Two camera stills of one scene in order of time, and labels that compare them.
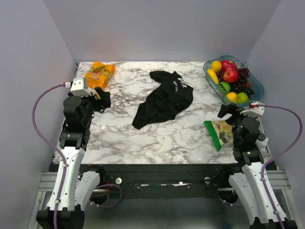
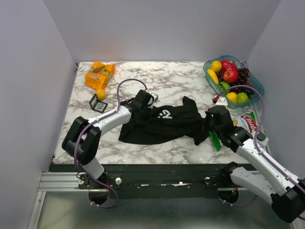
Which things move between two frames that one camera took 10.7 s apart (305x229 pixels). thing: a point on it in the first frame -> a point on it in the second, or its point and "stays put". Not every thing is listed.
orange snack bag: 99,75 stays put
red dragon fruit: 226,65 stays put
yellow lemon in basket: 216,66 stays put
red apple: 230,76 stays put
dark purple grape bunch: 241,85 stays put
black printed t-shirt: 165,100 -> 180,122
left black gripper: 104,102 -> 148,105
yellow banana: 213,75 stays put
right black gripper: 232,107 -> 208,116
